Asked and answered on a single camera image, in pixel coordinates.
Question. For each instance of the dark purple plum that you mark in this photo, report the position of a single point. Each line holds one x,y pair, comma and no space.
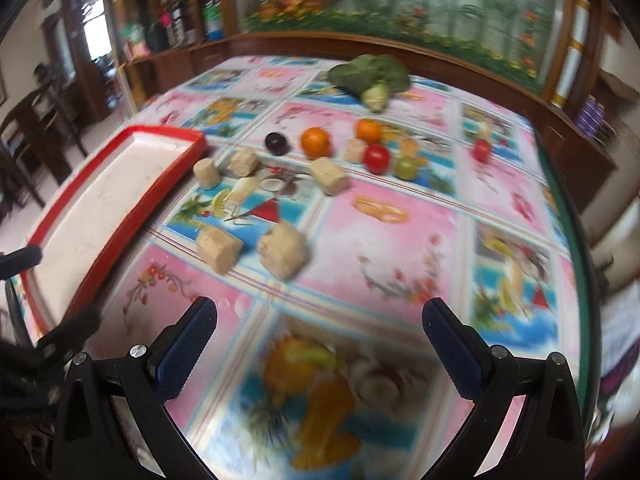
277,143

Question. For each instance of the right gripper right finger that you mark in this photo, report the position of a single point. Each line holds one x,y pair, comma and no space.
547,441

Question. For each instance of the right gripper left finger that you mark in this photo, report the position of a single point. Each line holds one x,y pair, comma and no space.
89,441

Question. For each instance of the green grape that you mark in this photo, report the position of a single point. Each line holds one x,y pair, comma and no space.
405,168

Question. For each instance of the large orange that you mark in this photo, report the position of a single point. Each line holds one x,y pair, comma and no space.
316,143

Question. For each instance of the dark wooden chair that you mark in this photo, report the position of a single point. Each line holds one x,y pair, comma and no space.
46,122

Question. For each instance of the purple cups stack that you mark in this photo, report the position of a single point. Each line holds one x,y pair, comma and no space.
590,117

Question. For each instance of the small beige sugarcane cube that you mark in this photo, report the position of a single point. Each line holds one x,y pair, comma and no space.
354,151

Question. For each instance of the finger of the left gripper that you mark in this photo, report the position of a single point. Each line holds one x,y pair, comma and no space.
19,261

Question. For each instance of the beige sugarcane cylinder left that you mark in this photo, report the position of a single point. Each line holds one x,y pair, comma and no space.
206,173

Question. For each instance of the small orange right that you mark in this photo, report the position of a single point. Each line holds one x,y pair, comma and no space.
369,131

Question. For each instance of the green leafy bok choy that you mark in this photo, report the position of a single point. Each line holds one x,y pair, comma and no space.
373,79

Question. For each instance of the small red tomato far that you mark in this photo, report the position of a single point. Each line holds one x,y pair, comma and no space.
482,151

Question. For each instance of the green plastic bottle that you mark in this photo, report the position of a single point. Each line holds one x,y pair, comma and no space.
213,22

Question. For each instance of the red rimmed white tray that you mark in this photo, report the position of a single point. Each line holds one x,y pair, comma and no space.
98,211

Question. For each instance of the colourful fruit print tablecloth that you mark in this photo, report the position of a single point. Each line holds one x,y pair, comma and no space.
329,375

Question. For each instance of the wooden glass display cabinet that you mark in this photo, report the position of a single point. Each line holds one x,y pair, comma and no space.
540,58

